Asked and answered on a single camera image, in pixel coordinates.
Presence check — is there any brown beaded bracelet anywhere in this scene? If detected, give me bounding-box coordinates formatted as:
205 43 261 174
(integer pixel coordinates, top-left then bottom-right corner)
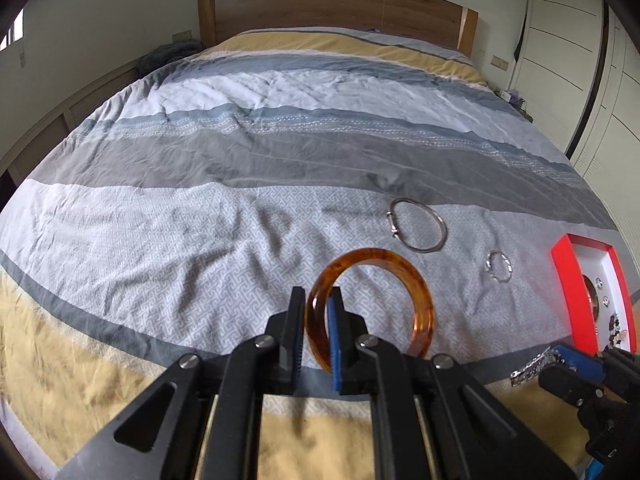
605 312 630 348

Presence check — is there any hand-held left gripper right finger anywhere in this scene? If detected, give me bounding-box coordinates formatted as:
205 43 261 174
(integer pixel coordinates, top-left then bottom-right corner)
326 285 576 480

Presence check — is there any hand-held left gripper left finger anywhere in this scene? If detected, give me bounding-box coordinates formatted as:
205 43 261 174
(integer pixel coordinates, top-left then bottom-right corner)
57 286 307 480

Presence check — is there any wooden headboard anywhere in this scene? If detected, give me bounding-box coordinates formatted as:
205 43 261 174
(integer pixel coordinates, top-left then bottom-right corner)
197 0 478 58

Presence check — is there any silver bangle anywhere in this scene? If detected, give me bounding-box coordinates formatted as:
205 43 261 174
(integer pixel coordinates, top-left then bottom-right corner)
387 198 447 254

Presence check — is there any grey cloth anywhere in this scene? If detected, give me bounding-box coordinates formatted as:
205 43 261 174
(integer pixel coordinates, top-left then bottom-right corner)
137 40 203 75

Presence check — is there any silver chain bracelet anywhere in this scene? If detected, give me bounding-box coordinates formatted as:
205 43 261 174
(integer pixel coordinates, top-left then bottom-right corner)
510 350 563 387

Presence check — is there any red box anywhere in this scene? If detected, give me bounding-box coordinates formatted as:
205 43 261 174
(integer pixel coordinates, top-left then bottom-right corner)
551 233 638 353

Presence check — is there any amber bangle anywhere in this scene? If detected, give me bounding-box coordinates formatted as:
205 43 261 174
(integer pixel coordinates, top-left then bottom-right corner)
305 247 435 375

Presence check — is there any white wardrobe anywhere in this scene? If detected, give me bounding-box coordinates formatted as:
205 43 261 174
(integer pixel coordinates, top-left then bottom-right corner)
507 0 640 241

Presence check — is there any twisted silver bracelet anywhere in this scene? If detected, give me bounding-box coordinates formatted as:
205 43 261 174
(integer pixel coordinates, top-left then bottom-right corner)
486 250 513 283

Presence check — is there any dark brown bangle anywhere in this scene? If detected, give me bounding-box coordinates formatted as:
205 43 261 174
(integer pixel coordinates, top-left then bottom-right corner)
582 274 608 322

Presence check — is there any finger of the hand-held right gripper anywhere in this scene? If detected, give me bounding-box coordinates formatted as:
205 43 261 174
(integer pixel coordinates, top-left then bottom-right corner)
550 342 640 385
539 366 608 408

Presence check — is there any striped blanket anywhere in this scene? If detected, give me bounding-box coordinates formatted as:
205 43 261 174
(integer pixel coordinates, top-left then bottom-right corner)
0 26 623 480

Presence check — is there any window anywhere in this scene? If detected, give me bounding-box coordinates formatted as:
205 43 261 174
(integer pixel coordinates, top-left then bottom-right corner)
0 7 26 53

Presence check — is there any low wooden cabinet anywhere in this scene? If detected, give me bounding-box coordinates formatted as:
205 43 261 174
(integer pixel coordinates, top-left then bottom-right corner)
0 55 146 196

